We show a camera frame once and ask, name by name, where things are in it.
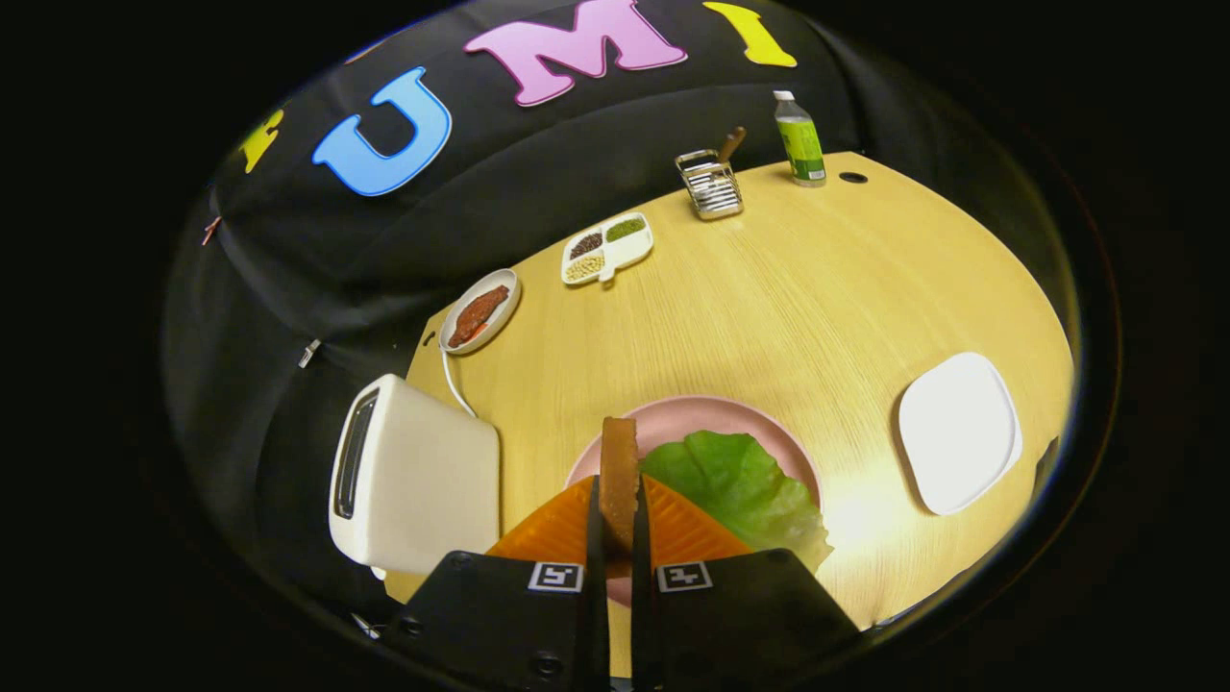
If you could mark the pink clip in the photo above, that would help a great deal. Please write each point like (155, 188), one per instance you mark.
(210, 231)

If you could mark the pink round plate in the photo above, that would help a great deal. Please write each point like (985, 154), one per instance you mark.
(673, 418)

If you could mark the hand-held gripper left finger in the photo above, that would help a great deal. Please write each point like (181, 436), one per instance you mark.
(596, 596)

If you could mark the white divided bean dish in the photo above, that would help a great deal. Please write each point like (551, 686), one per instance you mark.
(629, 252)

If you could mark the bread slice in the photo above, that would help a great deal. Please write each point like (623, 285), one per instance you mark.
(620, 471)

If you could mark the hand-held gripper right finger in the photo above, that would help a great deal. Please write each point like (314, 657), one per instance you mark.
(642, 615)

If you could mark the brown meat piece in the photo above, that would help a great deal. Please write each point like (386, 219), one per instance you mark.
(478, 315)

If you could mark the green lettuce leaf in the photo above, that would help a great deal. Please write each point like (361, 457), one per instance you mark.
(740, 481)

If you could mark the oval plate with meat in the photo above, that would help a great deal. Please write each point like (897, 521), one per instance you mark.
(496, 325)

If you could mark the white toaster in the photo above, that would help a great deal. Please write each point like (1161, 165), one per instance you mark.
(432, 481)

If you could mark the green label plastic bottle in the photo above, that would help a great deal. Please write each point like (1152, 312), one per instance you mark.
(802, 144)

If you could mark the white square plate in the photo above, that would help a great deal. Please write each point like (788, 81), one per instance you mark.
(961, 432)

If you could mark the silver metal clip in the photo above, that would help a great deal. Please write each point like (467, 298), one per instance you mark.
(307, 353)

